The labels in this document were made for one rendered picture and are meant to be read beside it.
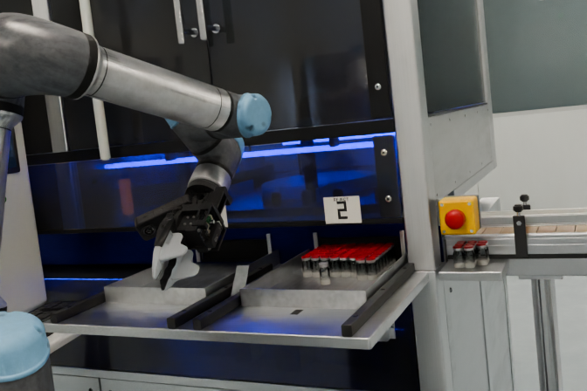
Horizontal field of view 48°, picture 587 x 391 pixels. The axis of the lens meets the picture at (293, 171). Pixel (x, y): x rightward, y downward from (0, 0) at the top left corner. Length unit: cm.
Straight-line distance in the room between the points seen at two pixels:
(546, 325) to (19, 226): 131
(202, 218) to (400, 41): 56
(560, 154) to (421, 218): 461
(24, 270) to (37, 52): 102
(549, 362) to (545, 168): 447
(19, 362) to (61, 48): 40
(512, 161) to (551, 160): 32
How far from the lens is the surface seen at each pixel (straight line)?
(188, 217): 119
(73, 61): 95
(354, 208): 146
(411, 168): 141
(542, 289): 157
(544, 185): 603
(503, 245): 152
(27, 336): 91
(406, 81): 140
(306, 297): 126
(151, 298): 145
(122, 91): 100
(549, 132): 598
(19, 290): 186
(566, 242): 150
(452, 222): 137
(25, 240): 189
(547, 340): 161
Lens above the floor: 124
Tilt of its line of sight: 5 degrees down
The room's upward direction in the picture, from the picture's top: 6 degrees counter-clockwise
